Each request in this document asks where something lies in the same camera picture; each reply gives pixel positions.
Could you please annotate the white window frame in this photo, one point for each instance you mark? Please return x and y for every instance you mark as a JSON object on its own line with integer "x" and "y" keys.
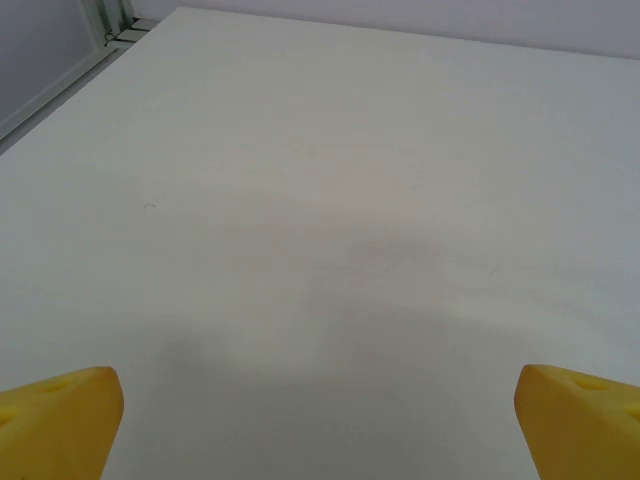
{"x": 107, "y": 20}

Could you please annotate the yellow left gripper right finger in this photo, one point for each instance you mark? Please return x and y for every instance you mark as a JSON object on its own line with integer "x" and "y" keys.
{"x": 585, "y": 435}

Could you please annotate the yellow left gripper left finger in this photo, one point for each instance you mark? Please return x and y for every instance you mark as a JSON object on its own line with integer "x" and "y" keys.
{"x": 55, "y": 430}

